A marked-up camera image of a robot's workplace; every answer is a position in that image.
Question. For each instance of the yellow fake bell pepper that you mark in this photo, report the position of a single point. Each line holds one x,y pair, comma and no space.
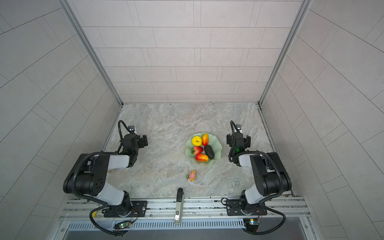
197,141

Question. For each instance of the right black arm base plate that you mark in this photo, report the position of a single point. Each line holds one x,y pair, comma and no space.
234,208

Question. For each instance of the green circuit board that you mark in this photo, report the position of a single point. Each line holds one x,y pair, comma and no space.
123,225
251,225

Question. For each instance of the red fake strawberry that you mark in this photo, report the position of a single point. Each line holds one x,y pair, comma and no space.
197,150

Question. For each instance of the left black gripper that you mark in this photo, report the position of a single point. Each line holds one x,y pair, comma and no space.
142,143

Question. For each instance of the red orange fake mango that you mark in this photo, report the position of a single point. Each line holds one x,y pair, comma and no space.
202,158

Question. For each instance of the left green circuit board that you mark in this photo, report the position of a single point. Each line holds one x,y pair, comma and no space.
123,225

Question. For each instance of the black silver handle tool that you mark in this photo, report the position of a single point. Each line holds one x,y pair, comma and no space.
179,206

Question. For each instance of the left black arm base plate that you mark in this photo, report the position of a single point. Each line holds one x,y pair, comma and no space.
127,209

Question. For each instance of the dark fake avocado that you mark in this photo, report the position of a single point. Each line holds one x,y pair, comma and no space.
209,152

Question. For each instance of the right green circuit board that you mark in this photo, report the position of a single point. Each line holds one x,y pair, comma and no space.
251,225

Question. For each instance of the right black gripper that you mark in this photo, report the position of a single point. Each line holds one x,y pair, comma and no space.
230,139

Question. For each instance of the light green scalloped fruit bowl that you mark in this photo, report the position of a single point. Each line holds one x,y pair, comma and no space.
213,142

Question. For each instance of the small pink yellow toy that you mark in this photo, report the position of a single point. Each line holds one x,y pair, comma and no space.
191,176

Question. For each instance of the aluminium rail frame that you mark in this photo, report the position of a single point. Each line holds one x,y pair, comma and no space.
193,208

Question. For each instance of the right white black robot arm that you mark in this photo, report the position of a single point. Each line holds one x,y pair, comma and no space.
271,179

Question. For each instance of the red yellow fake mango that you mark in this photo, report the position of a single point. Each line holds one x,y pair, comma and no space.
205,139

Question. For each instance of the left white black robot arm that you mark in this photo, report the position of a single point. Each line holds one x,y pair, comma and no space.
88,177

